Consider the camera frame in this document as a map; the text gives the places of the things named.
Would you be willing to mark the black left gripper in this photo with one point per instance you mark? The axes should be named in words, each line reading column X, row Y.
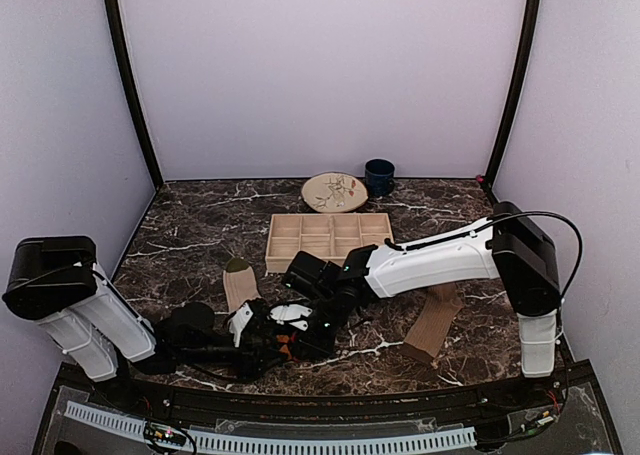
column 250, row 365

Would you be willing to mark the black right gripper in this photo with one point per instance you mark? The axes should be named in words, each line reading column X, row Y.
column 322, row 347

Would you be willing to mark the black argyle sock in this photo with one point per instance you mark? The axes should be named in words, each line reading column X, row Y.
column 289, row 338

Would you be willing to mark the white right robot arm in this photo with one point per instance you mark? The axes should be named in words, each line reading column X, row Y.
column 507, row 245

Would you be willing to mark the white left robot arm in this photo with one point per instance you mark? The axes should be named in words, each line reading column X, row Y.
column 57, row 283

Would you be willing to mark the wooden compartment tray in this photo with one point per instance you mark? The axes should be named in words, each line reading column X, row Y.
column 329, row 237

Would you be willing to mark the beige striped sock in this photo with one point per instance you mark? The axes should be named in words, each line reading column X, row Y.
column 239, row 283

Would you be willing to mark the patterned ceramic plate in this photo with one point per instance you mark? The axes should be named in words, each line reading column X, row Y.
column 334, row 192

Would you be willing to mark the tan plain sock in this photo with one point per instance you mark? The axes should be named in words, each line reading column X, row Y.
column 427, row 335

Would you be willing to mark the dark blue mug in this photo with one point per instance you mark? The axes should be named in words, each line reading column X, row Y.
column 379, row 177

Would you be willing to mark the white slotted cable duct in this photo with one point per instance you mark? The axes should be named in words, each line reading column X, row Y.
column 168, row 439

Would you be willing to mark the left black corner post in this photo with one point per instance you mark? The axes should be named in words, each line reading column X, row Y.
column 118, row 39

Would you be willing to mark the black corner post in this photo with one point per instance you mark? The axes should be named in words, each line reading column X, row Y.
column 526, row 38
column 118, row 39

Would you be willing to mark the right black corner post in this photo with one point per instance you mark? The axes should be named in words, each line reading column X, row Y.
column 526, row 38

